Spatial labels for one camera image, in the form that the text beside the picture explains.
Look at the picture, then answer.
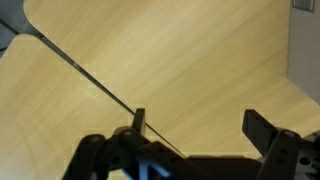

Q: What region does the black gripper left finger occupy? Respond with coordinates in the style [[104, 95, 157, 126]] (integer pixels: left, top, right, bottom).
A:
[[62, 108, 188, 180]]

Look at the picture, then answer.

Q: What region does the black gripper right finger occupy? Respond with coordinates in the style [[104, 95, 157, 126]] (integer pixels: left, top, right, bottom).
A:
[[241, 109, 320, 180]]

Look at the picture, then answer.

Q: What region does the brown cardboard shipping box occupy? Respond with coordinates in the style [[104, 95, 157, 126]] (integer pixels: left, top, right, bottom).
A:
[[287, 0, 320, 105]]

